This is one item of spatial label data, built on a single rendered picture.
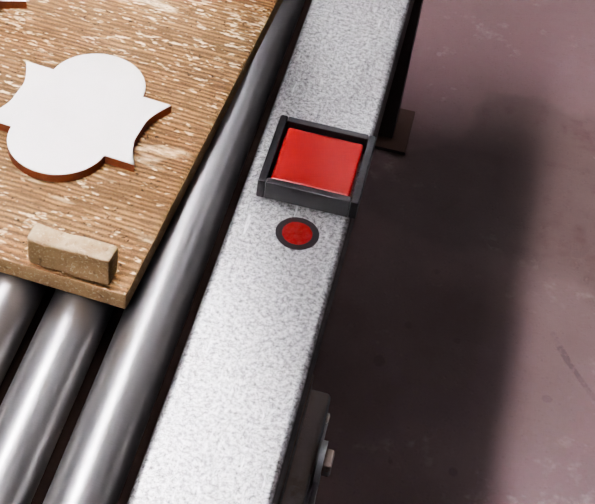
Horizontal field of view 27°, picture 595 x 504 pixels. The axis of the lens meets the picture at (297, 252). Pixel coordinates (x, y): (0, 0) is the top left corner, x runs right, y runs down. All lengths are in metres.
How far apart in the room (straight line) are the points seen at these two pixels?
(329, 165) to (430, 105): 1.52
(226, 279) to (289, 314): 0.05
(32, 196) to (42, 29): 0.19
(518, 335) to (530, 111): 0.57
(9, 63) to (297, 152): 0.23
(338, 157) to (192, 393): 0.24
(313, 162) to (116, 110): 0.15
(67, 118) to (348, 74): 0.24
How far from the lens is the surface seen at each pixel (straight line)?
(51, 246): 0.83
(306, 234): 0.91
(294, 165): 0.94
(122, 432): 0.79
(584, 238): 2.28
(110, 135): 0.93
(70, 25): 1.04
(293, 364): 0.83
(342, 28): 1.09
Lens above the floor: 1.58
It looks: 48 degrees down
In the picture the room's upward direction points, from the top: 9 degrees clockwise
